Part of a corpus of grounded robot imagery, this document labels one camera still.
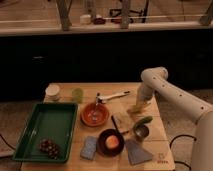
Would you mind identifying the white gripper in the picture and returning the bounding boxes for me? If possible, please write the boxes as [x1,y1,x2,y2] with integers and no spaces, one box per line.
[136,84,154,111]

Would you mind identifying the yellow banana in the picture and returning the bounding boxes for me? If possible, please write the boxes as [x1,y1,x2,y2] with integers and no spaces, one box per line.
[127,105,142,114]

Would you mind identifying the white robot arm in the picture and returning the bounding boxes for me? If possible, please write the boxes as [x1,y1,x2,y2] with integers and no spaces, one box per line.
[136,67,213,171]

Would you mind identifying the green plastic cup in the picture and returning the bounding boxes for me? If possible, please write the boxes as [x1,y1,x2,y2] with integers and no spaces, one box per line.
[72,88,83,103]

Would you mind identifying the green cucumber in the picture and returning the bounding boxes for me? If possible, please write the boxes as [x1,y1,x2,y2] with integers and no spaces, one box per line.
[133,116,153,131]

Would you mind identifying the orange bowl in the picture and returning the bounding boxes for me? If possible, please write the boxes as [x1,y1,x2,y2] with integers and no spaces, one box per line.
[80,103,109,127]

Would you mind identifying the orange fruit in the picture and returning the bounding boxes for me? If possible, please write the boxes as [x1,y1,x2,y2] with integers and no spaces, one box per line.
[105,135,119,149]

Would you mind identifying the metal spoon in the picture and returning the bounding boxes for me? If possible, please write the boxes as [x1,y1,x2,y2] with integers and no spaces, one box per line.
[92,93,100,121]

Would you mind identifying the dark round bowl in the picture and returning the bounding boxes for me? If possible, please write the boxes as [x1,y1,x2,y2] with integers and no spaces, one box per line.
[97,129,124,157]

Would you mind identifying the grey blue cloth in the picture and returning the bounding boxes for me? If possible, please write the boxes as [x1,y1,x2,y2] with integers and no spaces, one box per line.
[125,139,153,165]

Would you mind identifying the blue sponge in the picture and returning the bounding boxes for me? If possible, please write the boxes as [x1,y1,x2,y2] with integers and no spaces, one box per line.
[80,136,97,160]

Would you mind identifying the green plastic tray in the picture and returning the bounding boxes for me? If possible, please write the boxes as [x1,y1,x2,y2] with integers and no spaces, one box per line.
[13,103,78,163]

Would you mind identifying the white round container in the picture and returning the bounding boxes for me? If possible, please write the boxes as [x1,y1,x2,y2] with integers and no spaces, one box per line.
[45,84,60,101]

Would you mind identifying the dark red grapes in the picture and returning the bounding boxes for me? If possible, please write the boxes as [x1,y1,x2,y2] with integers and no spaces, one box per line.
[39,139,60,159]

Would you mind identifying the wooden brush with black handle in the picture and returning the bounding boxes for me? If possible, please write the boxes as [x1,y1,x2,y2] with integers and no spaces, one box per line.
[111,113,130,135]

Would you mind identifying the white handled kitchen tool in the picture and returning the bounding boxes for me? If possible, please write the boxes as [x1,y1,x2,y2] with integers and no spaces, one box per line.
[97,91,130,104]

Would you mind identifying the black cable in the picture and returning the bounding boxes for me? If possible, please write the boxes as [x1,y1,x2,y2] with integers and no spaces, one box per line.
[168,133,198,171]

